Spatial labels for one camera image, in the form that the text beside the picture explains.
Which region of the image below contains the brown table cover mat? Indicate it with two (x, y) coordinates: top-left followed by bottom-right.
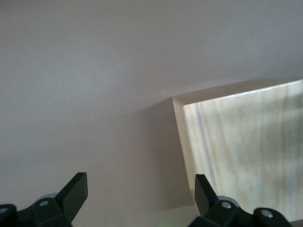
(0, 0), (303, 227)

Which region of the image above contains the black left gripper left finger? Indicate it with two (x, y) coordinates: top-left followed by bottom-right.
(0, 172), (89, 227)

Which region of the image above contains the wooden cabinet box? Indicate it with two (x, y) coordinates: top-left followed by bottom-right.
(172, 79), (303, 224)

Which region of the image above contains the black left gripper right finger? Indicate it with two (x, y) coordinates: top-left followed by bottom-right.
(189, 174), (292, 227)

